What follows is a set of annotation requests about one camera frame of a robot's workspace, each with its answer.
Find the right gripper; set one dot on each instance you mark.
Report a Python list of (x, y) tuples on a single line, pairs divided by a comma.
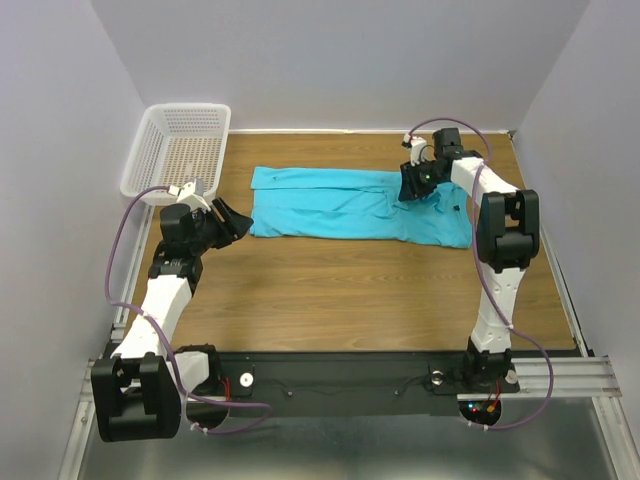
[(410, 181)]

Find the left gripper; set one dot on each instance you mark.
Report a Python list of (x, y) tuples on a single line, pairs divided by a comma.
[(220, 220)]

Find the turquoise t shirt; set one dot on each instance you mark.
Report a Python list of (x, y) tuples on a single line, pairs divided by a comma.
[(355, 205)]

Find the white plastic basket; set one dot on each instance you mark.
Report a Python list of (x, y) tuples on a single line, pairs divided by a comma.
[(176, 143)]

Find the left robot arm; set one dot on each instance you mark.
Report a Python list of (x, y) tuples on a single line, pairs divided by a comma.
[(136, 392)]

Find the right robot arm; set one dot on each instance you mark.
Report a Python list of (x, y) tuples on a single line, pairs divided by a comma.
[(505, 238)]

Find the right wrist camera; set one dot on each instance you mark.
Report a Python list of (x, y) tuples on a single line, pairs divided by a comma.
[(416, 146)]

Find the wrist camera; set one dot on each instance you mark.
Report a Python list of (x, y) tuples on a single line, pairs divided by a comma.
[(191, 194), (416, 146)]

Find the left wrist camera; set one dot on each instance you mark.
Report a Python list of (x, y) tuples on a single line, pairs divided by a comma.
[(191, 194)]

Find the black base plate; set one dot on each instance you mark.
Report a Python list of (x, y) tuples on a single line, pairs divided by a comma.
[(347, 384)]

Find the aluminium frame rail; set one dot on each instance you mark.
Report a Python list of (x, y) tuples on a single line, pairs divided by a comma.
[(342, 338)]

